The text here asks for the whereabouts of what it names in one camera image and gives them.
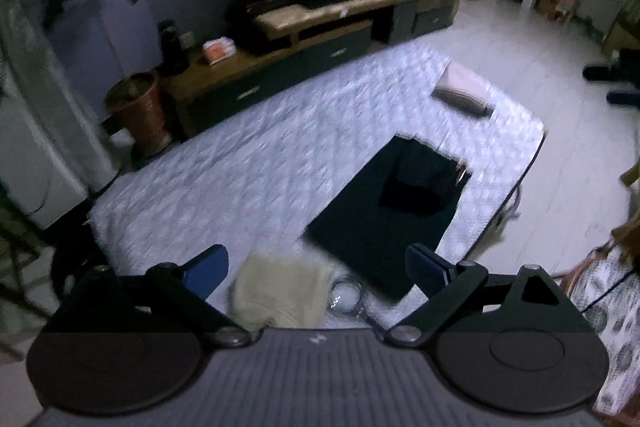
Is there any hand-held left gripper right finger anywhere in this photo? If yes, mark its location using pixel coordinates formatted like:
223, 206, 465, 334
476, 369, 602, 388
382, 243, 596, 350

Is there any white cable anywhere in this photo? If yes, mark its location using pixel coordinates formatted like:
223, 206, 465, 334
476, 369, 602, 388
492, 182, 525, 240

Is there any patterned seat cushion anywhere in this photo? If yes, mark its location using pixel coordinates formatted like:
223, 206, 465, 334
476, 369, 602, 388
570, 252, 640, 418

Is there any brown plant pot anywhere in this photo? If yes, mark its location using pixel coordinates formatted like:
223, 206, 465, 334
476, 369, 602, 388
105, 71, 171, 152

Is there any beige cloth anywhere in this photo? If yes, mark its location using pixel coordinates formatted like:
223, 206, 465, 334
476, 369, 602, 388
232, 252, 333, 333

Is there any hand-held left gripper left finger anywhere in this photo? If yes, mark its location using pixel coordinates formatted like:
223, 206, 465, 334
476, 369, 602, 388
50, 244, 252, 350

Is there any dark jacket with orange lining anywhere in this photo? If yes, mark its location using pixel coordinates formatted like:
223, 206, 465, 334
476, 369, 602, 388
304, 134, 473, 300

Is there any black speaker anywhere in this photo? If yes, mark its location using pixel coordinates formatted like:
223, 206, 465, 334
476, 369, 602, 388
157, 19, 191, 75

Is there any wooden tv cabinet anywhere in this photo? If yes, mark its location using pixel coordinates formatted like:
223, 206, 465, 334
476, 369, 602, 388
162, 0, 456, 140

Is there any folded pink cloth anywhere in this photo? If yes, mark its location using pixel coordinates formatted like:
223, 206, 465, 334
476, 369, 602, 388
431, 61, 496, 118

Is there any black shoe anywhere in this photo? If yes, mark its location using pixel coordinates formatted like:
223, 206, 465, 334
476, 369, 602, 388
606, 89, 640, 108
582, 62, 640, 82

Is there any white curtain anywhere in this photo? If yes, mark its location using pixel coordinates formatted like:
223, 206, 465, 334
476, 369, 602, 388
0, 0, 96, 228

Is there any grey ring-shaped tool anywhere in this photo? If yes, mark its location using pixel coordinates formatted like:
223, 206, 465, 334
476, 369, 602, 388
327, 274, 381, 333

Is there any wicker chair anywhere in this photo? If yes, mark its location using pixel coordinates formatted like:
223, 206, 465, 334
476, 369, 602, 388
562, 152, 640, 427

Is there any orange tissue box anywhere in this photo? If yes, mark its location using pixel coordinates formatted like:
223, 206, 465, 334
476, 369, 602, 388
201, 37, 236, 66

